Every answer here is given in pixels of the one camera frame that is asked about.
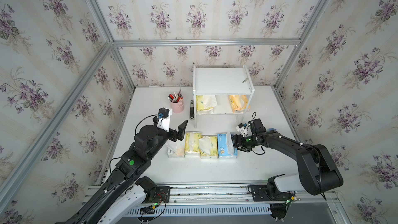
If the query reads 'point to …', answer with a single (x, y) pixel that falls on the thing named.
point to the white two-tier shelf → (222, 79)
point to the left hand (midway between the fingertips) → (180, 119)
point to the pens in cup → (175, 97)
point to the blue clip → (271, 129)
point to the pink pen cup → (178, 108)
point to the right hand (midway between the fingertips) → (233, 146)
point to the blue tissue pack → (226, 147)
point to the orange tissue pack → (239, 103)
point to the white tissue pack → (175, 149)
